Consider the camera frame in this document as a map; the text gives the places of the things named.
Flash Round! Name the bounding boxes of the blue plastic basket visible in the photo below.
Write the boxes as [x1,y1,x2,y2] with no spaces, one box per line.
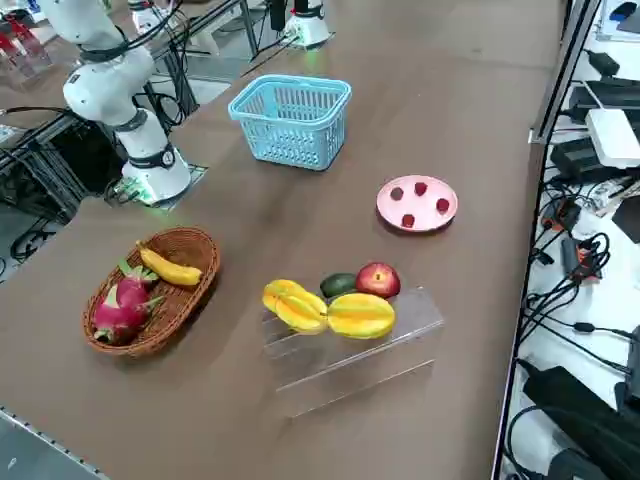
[227,74,353,172]

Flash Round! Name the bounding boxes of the brown wicker basket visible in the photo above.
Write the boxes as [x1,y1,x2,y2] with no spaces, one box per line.
[82,227,222,358]

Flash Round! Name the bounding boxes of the clear acrylic display stand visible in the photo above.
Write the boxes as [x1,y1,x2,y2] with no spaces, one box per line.
[259,285,445,419]

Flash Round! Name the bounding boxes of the green avocado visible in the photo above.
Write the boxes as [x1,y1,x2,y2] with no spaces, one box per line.
[319,272,359,300]

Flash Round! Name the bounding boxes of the red apple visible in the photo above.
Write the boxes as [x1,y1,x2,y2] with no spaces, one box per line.
[355,261,402,300]

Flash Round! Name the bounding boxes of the pink round plate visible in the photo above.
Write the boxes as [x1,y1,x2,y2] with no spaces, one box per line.
[375,174,459,234]

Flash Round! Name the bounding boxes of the yellow banana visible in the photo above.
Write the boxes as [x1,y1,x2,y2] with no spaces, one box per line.
[135,240,204,287]

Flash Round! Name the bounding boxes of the pink dragon fruit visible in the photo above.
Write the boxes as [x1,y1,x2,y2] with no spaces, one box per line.
[92,258,166,346]

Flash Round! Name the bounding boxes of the orange black connector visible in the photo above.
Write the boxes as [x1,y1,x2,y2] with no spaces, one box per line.
[559,234,609,284]
[544,197,584,231]

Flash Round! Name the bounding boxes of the white machine base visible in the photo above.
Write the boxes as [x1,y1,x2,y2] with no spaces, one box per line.
[127,0,169,34]

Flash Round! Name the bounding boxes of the long black power strip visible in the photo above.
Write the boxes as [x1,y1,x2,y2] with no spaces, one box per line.
[569,79,640,121]

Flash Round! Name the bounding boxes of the small black power adapter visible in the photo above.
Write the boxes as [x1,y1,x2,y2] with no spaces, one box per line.
[589,49,621,76]

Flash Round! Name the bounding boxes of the clear acrylic rack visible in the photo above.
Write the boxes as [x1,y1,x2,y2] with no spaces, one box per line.
[0,12,54,91]

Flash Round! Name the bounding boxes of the aluminium camera post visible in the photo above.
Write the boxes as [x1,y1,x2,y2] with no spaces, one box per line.
[528,0,604,146]

